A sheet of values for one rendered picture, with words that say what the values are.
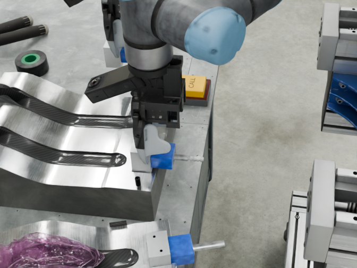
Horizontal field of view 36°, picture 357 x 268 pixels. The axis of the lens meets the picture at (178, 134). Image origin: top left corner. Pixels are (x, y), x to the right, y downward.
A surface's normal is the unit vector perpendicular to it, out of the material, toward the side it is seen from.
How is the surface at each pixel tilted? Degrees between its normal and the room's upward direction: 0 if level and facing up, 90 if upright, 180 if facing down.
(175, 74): 91
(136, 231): 0
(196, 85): 0
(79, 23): 0
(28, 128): 28
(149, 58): 90
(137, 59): 90
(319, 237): 90
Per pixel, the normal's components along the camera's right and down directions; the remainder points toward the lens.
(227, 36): 0.75, 0.44
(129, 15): -0.66, 0.54
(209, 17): -0.25, -0.43
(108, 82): -0.50, -0.67
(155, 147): -0.16, 0.55
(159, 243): -0.04, -0.73
